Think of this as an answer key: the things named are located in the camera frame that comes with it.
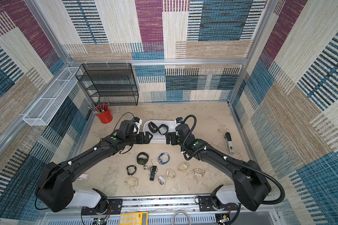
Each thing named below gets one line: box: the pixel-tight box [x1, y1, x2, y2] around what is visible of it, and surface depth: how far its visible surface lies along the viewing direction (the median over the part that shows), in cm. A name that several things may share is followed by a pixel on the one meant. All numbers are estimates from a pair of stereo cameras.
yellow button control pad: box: [119, 211, 149, 225], surface depth 70 cm
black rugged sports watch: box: [158, 123, 169, 136], surface depth 104 cm
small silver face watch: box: [158, 175, 167, 186], surface depth 79 cm
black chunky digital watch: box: [147, 121, 159, 134], surface depth 101 cm
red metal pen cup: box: [96, 105, 114, 124], surface depth 107 cm
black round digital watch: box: [136, 151, 149, 165], surface depth 90 cm
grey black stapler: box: [223, 131, 235, 156], surface depth 96 cm
